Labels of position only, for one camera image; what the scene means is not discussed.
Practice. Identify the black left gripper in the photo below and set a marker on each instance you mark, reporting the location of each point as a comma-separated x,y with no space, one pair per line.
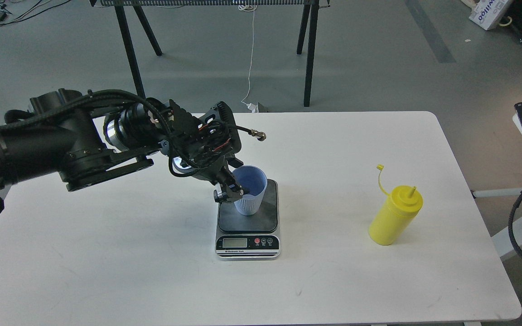
206,146

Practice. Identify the blue plastic cup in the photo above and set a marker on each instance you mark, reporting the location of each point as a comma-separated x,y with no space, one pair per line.
254,182

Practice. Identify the yellow squeeze bottle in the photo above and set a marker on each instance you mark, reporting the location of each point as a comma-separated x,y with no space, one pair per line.
401,206

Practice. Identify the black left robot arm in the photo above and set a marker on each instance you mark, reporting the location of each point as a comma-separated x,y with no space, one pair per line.
95,137

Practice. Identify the digital kitchen scale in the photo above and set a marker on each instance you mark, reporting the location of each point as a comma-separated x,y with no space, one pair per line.
254,237

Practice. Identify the black trestle table stand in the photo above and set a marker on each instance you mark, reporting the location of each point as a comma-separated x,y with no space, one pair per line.
213,39

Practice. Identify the white cardboard box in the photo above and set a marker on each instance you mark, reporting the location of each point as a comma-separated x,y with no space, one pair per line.
488,13

